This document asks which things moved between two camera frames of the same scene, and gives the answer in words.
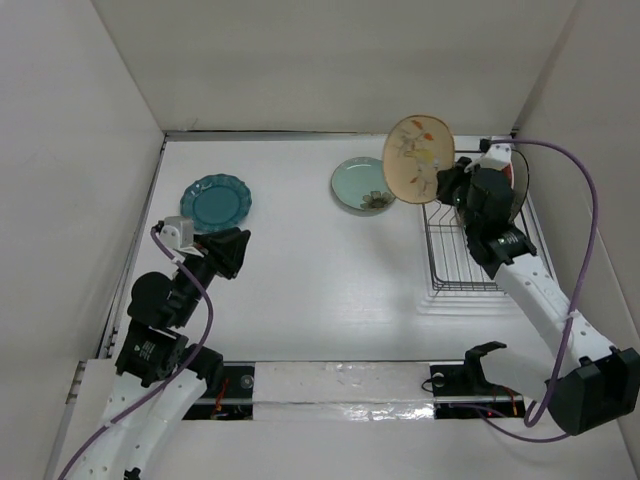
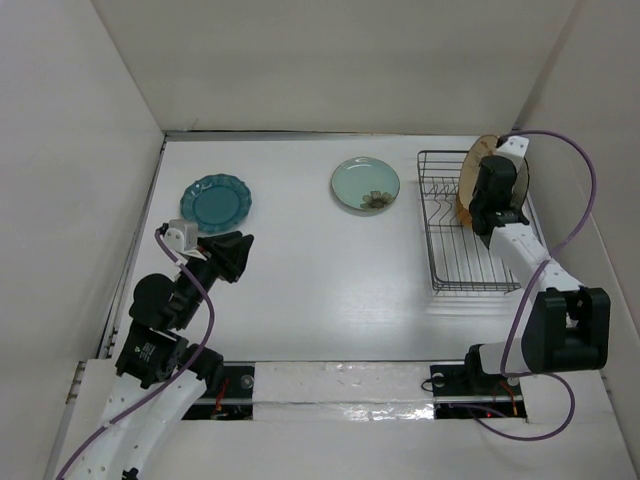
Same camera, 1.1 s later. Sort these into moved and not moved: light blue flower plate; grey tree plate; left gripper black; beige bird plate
Moved: beige bird plate
Not moved: left gripper black; grey tree plate; light blue flower plate
